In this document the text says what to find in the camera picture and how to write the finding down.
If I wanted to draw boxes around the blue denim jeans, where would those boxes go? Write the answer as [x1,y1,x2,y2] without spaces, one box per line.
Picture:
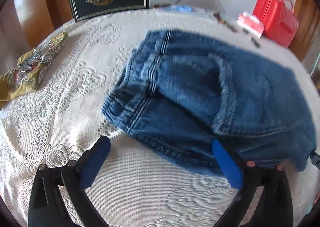
[102,30,316,175]

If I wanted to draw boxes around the white lace tablecloth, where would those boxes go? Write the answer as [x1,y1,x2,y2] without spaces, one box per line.
[0,7,315,227]

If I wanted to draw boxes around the yellow embroidered cloth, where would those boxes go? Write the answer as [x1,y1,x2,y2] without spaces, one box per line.
[1,32,68,107]

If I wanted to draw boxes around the black marker pen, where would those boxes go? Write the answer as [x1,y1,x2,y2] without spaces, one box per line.
[242,29,261,49]

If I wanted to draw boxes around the red tissue pack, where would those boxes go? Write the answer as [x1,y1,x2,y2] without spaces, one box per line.
[237,12,265,38]

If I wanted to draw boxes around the brown hair clip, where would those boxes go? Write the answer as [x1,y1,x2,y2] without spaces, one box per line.
[213,12,237,32]

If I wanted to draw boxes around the red plastic handbag case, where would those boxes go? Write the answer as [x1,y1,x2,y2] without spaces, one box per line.
[253,0,299,48]

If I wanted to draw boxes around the blue printed plastic packet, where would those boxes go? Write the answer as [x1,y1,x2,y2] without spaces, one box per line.
[157,4,216,17]

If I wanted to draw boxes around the wooden door frame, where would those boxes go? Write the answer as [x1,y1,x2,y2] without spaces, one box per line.
[289,0,319,68]

